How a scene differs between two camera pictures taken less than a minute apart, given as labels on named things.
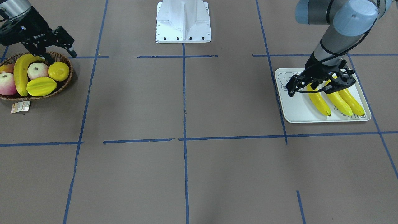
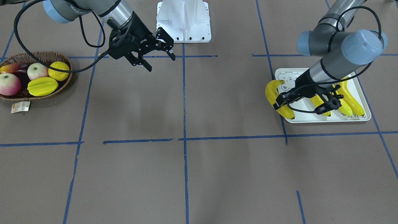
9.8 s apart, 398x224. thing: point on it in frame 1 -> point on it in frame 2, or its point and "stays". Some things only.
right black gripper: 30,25 -> 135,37
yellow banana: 356,109 stays
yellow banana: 20,72 -> 271,92
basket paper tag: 21,106 stays
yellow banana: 337,100 stays
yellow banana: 317,99 stays
